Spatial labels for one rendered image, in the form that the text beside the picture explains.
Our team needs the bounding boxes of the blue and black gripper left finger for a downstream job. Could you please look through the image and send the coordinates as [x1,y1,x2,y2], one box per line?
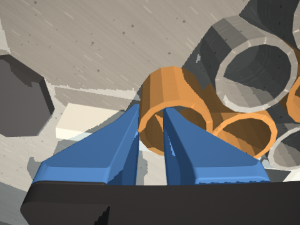
[31,104,139,185]

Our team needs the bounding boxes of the grey metal ring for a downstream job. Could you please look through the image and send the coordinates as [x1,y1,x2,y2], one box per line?
[200,15,298,113]
[265,102,300,171]
[257,0,300,51]

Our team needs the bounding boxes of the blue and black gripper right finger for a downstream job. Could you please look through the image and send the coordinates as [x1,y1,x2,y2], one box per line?
[163,107,271,185]

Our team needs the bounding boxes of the bronze bushing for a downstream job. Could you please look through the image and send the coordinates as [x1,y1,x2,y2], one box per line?
[202,83,278,159]
[138,66,213,156]
[279,41,300,123]

